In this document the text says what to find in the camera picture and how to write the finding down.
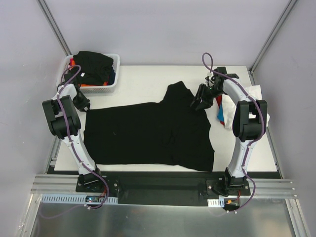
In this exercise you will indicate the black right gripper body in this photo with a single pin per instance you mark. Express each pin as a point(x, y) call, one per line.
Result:
point(204, 95)

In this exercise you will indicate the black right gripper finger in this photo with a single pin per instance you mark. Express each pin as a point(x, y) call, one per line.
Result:
point(203, 104)
point(198, 97)

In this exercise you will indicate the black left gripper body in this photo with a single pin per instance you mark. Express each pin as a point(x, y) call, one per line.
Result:
point(82, 102)

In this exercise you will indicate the red t shirt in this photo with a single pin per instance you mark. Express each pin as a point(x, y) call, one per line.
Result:
point(219, 100)

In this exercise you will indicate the black t shirt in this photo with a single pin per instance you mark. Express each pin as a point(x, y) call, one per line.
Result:
point(94, 66)
point(169, 132)

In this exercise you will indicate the white plastic laundry basket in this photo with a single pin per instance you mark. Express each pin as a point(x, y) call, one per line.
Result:
point(68, 68)

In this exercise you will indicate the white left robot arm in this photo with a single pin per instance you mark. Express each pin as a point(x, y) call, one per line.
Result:
point(67, 123)

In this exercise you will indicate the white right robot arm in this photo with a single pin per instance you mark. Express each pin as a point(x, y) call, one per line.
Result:
point(249, 125)

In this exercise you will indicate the orange t shirt in basket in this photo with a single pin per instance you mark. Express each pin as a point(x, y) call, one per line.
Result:
point(93, 83)

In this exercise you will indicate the black t shirt in basket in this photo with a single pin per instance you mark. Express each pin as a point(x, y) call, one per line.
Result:
point(94, 66)

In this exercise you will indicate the dark blue t shirt in basket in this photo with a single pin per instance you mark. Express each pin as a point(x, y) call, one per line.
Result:
point(111, 78)

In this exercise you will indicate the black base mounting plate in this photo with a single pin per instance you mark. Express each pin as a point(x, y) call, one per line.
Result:
point(174, 198)

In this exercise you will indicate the right white cable duct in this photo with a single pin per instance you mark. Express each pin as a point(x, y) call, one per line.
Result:
point(216, 202)

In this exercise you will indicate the white cable duct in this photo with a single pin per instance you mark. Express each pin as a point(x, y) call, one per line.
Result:
point(216, 202)
point(77, 199)

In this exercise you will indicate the aluminium front rail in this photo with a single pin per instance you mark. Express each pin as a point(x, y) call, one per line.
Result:
point(263, 188)

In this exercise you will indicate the left white cable duct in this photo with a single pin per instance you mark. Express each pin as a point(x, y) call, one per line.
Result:
point(77, 199)

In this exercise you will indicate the left aluminium frame post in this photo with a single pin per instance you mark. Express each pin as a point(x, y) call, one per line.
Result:
point(43, 5)

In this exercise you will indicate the aluminium frame post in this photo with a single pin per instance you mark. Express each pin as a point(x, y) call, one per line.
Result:
point(43, 5)
point(273, 34)

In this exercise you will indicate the right aluminium frame post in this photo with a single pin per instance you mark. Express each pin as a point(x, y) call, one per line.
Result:
point(273, 34)

